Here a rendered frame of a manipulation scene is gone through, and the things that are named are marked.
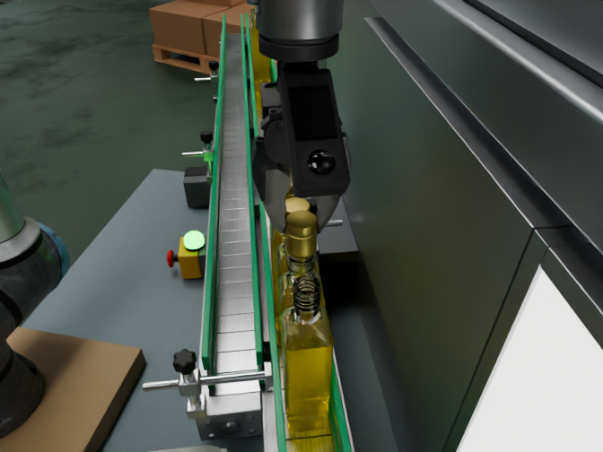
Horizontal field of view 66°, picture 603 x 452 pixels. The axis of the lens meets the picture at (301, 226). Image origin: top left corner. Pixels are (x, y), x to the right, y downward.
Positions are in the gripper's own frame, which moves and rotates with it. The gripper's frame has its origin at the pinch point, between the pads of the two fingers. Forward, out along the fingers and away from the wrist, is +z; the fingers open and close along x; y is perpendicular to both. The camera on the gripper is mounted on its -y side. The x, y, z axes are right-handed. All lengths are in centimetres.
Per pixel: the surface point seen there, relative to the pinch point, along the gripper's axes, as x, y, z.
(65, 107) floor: 147, 308, 117
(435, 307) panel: -11.9, -11.4, 2.1
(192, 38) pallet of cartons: 53, 376, 90
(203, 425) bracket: 14.7, -5.0, 31.3
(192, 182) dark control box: 22, 63, 34
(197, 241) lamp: 18, 37, 33
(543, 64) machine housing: -13.7, -13.0, -22.1
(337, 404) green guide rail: -3.4, -9.9, 20.9
